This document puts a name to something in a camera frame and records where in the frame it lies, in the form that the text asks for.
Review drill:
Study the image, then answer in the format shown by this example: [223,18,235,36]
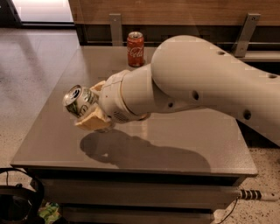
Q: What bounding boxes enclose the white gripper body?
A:
[98,70,150,123]

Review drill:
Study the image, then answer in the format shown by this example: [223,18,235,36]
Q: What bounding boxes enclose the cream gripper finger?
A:
[90,80,106,95]
[74,106,113,131]

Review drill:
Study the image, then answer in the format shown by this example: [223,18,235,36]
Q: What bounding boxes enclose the silver green 7up can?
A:
[62,85,98,118]

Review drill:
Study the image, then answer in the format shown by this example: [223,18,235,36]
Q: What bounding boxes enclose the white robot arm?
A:
[75,36,280,145]

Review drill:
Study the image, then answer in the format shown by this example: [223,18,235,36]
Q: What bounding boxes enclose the red Coca-Cola can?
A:
[127,31,144,67]

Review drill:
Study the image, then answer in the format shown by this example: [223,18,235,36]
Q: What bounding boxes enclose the wooden counter panel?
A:
[68,0,280,26]

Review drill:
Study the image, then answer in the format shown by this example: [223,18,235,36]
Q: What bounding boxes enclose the grey drawer cabinet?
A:
[12,47,257,224]

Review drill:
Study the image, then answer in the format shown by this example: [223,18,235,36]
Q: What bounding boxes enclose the green snack bag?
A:
[38,202,61,224]

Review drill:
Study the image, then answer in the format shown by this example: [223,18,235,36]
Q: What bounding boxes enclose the black headphones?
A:
[0,168,45,224]

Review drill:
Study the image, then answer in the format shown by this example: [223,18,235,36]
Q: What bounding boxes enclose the left metal bracket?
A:
[109,13,123,46]

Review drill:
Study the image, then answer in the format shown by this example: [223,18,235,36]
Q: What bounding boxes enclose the metal bracket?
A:
[109,13,123,46]
[232,13,261,58]

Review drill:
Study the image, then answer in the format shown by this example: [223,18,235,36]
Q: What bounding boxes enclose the right metal bracket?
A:
[232,13,261,58]

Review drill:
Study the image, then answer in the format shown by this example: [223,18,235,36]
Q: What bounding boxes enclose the thin black cable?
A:
[217,198,240,224]

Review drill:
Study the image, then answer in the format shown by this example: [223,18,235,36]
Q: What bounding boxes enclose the black white striped handle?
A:
[239,189,279,201]

